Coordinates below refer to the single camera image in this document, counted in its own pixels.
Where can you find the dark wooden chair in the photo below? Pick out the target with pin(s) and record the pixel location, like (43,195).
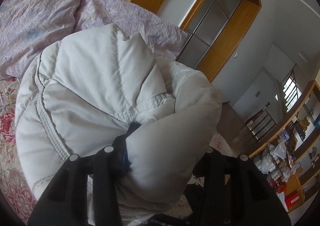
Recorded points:
(262,123)

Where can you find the red box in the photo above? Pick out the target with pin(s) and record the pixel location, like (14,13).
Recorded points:
(292,198)

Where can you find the wooden door frame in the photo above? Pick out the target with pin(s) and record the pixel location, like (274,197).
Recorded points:
(230,36)

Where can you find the cream quilted down jacket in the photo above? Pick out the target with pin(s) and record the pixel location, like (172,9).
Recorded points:
(100,86)

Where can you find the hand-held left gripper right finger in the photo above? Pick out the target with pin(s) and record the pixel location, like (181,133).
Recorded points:
(225,191)

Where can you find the lilac crinkled pillow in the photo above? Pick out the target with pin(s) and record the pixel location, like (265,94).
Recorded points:
(37,21)
(140,21)

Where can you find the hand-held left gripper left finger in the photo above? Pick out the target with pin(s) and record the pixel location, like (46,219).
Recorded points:
(123,159)

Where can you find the barred window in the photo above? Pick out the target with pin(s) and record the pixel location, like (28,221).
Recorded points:
(291,93)

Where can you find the wooden shelf unit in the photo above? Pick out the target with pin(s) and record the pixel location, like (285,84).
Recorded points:
(307,181)

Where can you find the golden figurine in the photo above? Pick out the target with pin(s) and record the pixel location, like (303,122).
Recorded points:
(303,124)

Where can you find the floral bed sheet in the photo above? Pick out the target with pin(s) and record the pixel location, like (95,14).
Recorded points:
(10,128)

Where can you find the frosted glass sliding door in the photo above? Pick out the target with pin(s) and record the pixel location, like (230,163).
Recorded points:
(200,18)

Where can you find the white plastic bag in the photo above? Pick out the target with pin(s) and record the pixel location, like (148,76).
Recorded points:
(271,156)

